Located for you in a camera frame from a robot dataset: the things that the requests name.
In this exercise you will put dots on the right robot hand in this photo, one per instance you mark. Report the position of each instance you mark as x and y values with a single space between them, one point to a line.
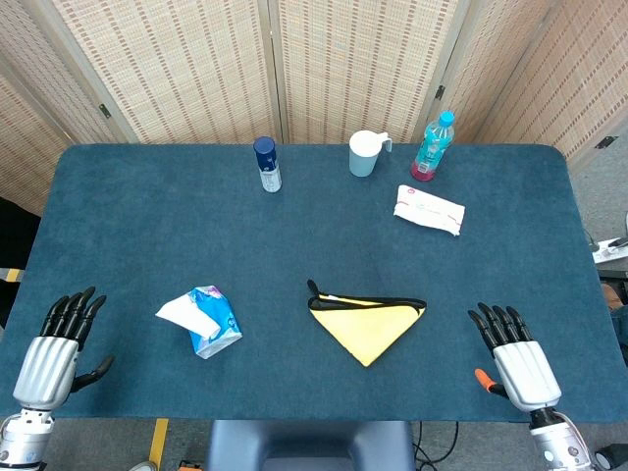
525 368

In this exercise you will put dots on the blue table cover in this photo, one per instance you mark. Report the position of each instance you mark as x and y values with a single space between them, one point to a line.
304 245

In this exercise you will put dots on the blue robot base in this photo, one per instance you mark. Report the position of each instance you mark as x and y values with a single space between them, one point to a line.
309 446

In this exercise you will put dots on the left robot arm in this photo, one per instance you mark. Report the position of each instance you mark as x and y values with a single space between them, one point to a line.
24 436

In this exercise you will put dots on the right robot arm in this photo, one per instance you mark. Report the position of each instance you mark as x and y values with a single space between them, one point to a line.
559 439

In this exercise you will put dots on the yellow cloth with black trim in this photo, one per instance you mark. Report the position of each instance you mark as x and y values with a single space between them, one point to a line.
365 326

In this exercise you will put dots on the white wet wipes pack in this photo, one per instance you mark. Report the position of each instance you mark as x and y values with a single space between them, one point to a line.
429 210

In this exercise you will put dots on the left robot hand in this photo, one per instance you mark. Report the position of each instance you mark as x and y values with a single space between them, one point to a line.
46 360

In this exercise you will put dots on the woven folding screen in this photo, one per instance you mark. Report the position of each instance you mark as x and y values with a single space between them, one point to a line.
304 64

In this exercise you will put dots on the clear bottle with pink drink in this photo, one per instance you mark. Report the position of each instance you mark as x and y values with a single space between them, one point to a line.
432 144

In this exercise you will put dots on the white bottle with blue cap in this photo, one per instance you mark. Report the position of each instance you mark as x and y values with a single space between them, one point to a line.
268 164

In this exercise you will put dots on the white tissue paper sheet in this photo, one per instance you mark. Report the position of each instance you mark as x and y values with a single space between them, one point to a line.
189 316

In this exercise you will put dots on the blue tissue pack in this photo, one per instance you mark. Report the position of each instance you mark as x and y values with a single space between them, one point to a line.
218 324

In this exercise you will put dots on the white power strip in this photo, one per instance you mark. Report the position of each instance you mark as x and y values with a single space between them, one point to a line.
610 249

